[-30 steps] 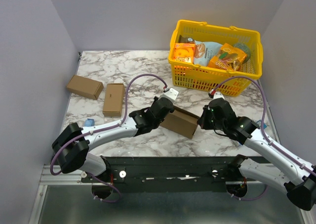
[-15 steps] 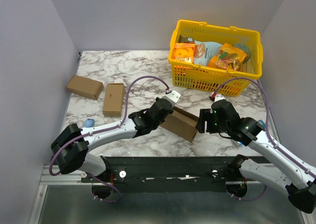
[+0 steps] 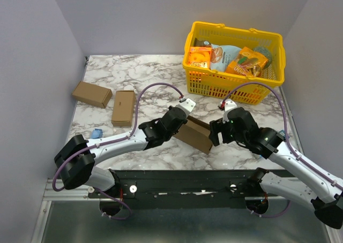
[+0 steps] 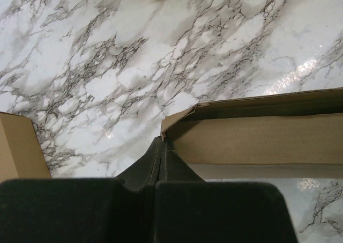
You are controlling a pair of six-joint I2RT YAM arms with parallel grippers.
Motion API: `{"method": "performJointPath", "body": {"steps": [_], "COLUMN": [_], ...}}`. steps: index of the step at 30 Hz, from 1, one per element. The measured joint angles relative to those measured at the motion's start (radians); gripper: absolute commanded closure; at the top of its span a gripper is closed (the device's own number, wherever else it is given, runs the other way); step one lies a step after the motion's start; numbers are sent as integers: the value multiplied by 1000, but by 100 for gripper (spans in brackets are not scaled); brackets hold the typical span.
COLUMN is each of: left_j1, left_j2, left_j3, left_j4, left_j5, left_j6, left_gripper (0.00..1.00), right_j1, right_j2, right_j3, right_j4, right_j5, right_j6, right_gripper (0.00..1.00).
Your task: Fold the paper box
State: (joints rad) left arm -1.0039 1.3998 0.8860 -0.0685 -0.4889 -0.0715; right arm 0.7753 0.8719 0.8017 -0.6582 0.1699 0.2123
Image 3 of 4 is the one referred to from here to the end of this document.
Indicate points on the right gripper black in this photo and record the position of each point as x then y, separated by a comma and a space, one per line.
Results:
217, 129

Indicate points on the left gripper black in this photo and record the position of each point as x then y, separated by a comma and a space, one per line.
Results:
177, 131

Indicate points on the cardboard box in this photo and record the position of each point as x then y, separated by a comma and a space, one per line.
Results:
124, 102
92, 94
195, 133

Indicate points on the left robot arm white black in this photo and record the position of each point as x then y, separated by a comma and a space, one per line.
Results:
77, 161

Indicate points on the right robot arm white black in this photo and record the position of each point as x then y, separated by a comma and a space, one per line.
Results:
315, 188

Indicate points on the folded cardboard box upright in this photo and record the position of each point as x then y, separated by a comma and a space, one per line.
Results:
124, 102

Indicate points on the blue box right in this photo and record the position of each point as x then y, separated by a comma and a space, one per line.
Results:
284, 134

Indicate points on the blue box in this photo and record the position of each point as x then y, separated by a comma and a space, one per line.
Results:
96, 133
284, 134

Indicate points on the orange Daddy snack box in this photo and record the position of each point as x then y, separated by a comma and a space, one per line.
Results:
200, 57

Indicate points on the blue box left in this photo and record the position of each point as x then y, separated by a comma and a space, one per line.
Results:
96, 133

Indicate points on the yellow plastic shopping basket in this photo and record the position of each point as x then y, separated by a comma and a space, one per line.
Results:
212, 83

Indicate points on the light blue snack bag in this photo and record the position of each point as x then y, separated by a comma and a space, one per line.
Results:
222, 55

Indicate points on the orange snack bag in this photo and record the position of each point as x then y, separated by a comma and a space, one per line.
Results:
247, 63

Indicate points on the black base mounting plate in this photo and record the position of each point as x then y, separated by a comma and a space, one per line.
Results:
235, 189

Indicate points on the dark brown snack packet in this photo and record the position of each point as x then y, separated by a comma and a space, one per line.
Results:
201, 43

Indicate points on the green scouring pad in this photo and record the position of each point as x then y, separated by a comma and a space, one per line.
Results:
264, 51

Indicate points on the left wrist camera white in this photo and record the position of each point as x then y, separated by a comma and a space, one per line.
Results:
187, 105

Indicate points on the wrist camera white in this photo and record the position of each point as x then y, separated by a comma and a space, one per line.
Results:
226, 106
187, 105

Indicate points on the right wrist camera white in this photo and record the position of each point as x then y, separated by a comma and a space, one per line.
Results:
226, 106

